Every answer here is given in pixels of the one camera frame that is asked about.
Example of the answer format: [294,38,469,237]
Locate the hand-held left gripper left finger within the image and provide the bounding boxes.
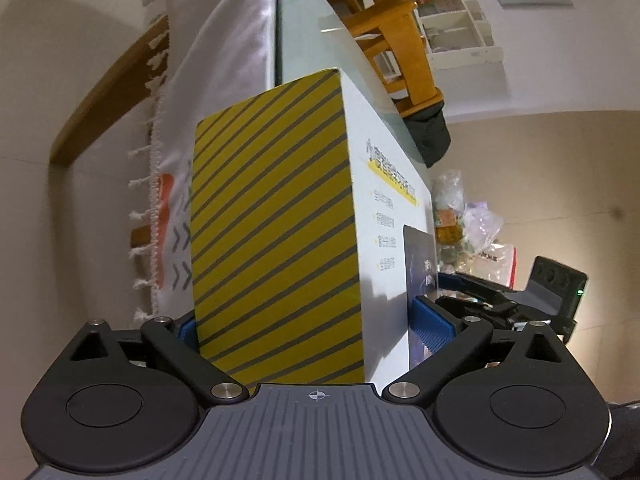
[69,310,249,405]

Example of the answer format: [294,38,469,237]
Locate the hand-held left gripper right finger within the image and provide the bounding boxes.
[382,296,567,406]

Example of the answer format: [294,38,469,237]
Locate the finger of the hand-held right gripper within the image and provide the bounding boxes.
[436,272,523,302]
[434,296,521,331]

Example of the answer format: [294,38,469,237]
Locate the white box lid striped side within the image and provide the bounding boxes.
[190,67,442,387]

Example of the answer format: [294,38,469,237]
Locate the desktop with patterned tablecloth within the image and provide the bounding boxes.
[49,0,437,322]

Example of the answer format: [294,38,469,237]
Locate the clear plastic snack bag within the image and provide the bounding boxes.
[431,169,519,292]

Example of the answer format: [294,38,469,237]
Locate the dark jacket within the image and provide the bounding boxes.
[404,104,452,169]

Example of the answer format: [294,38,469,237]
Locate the white open shelf unit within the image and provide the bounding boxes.
[406,0,504,71]

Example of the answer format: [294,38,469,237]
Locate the wooden chair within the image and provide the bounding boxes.
[295,0,445,119]

